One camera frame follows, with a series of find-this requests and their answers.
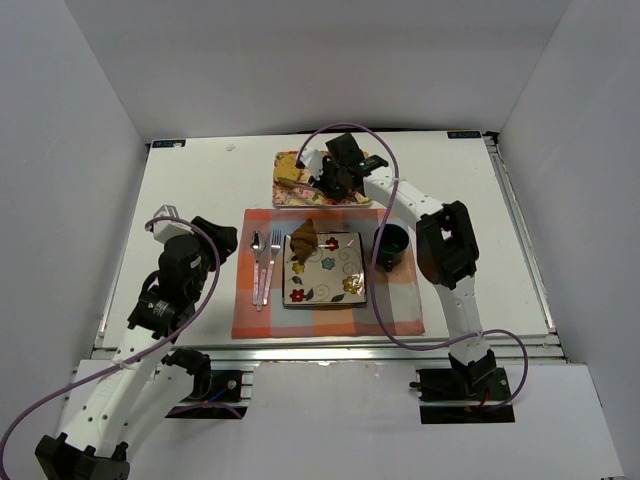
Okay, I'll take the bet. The brown chocolate croissant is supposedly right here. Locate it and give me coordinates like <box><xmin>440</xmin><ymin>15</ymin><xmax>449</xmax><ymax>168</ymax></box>
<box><xmin>290</xmin><ymin>218</ymin><xmax>318</xmax><ymax>265</ymax></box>

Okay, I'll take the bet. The round yellow sponge cake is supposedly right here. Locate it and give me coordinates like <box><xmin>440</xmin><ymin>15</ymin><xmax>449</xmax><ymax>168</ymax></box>
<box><xmin>273</xmin><ymin>153</ymin><xmax>303</xmax><ymax>183</ymax></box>

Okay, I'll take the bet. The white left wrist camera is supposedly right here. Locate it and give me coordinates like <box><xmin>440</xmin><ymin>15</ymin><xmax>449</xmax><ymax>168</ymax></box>
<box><xmin>145</xmin><ymin>204</ymin><xmax>192</xmax><ymax>244</ymax></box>

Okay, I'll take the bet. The silver knife pink handle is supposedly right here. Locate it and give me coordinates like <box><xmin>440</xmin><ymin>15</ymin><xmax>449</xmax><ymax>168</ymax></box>
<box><xmin>258</xmin><ymin>232</ymin><xmax>271</xmax><ymax>310</ymax></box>

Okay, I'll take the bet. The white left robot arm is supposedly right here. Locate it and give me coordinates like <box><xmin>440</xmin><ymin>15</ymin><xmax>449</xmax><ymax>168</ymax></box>
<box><xmin>35</xmin><ymin>215</ymin><xmax>238</xmax><ymax>479</ymax></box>

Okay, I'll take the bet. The floral square ceramic plate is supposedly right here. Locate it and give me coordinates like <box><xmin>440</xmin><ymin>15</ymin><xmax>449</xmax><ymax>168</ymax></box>
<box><xmin>282</xmin><ymin>232</ymin><xmax>367</xmax><ymax>308</ymax></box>

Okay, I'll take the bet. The floral rectangular serving tray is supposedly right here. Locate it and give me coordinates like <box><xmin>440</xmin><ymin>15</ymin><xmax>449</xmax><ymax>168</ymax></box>
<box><xmin>272</xmin><ymin>151</ymin><xmax>372</xmax><ymax>208</ymax></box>

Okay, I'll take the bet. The silver fork pink handle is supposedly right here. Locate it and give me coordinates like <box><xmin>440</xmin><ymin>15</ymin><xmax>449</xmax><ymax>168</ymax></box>
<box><xmin>260</xmin><ymin>230</ymin><xmax>282</xmax><ymax>307</ymax></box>

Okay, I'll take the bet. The checkered orange blue placemat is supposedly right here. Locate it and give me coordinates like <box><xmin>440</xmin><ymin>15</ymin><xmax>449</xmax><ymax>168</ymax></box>
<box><xmin>231</xmin><ymin>208</ymin><xmax>425</xmax><ymax>339</ymax></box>

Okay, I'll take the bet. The aluminium table frame rail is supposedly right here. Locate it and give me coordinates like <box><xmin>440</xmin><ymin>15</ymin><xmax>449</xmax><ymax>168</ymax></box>
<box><xmin>96</xmin><ymin>132</ymin><xmax>564</xmax><ymax>363</ymax></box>

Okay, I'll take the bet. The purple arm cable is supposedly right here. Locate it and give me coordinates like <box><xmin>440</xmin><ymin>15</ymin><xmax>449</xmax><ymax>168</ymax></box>
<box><xmin>297</xmin><ymin>122</ymin><xmax>530</xmax><ymax>412</ymax></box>
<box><xmin>0</xmin><ymin>215</ymin><xmax>221</xmax><ymax>454</ymax></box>

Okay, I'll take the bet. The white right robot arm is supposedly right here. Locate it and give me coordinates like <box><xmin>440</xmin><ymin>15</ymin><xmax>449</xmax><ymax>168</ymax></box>
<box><xmin>297</xmin><ymin>133</ymin><xmax>496</xmax><ymax>397</ymax></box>

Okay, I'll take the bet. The silver spoon pink handle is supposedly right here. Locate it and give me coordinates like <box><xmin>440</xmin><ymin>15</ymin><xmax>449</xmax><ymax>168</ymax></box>
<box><xmin>251</xmin><ymin>230</ymin><xmax>266</xmax><ymax>306</ymax></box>

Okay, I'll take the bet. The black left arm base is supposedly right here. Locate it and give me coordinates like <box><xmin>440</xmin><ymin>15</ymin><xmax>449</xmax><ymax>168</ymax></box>
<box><xmin>166</xmin><ymin>369</ymin><xmax>253</xmax><ymax>420</ymax></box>

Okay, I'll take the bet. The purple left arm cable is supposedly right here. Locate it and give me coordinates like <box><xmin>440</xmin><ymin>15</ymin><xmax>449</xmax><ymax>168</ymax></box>
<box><xmin>0</xmin><ymin>215</ymin><xmax>221</xmax><ymax>454</ymax></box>

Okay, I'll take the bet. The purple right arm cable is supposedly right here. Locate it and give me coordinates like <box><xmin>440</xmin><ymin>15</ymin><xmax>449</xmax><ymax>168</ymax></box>
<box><xmin>297</xmin><ymin>122</ymin><xmax>530</xmax><ymax>412</ymax></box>

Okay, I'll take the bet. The dark green mug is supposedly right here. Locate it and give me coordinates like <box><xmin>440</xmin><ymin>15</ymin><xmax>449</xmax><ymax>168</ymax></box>
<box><xmin>374</xmin><ymin>224</ymin><xmax>410</xmax><ymax>272</ymax></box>

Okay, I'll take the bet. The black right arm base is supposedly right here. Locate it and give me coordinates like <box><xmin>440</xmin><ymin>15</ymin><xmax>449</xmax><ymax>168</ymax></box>
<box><xmin>409</xmin><ymin>368</ymin><xmax>515</xmax><ymax>425</ymax></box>

